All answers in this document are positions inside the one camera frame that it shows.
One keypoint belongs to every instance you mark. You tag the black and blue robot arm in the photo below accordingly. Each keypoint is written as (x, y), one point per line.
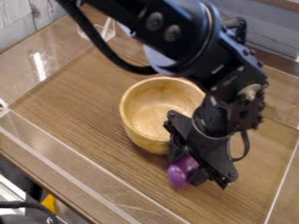
(189, 43)

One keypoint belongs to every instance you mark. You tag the purple toy eggplant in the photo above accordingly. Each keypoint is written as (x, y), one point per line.
(180, 170)

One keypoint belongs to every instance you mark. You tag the clear acrylic front wall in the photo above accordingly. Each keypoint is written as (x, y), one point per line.
(86, 187)

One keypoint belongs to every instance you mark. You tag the clear acrylic corner bracket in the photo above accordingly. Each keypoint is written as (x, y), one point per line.
(94, 27)

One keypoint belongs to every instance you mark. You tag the yellow and black equipment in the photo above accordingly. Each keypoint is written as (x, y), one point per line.
(56, 207)

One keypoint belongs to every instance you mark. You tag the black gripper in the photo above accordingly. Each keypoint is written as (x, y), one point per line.
(231, 110)

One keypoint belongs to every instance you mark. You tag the brown wooden bowl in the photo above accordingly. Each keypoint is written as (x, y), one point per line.
(142, 108)

